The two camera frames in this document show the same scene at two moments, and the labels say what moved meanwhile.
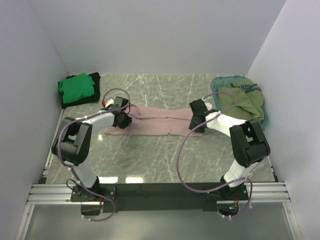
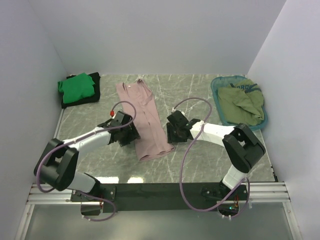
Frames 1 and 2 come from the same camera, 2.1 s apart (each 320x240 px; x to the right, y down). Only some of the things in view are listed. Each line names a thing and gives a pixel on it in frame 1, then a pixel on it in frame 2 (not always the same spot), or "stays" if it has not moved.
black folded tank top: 95,97 stays
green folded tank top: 79,87 stays
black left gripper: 127,121 → 133,134
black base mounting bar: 159,198 stays
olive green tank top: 251,102 stays
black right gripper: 191,125 → 170,136
